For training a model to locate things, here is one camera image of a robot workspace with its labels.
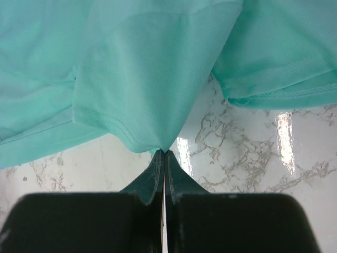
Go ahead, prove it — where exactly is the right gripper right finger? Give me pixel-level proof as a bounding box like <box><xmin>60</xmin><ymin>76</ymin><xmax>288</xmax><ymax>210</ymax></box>
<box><xmin>164</xmin><ymin>150</ymin><xmax>209</xmax><ymax>205</ymax></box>

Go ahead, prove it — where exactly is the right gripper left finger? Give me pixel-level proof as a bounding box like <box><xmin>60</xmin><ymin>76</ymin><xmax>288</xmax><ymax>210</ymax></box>
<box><xmin>120</xmin><ymin>150</ymin><xmax>165</xmax><ymax>206</ymax></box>

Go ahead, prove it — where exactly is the teal t shirt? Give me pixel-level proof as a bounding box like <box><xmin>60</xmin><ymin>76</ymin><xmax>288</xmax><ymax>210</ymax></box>
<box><xmin>1</xmin><ymin>1</ymin><xmax>336</xmax><ymax>168</ymax></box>

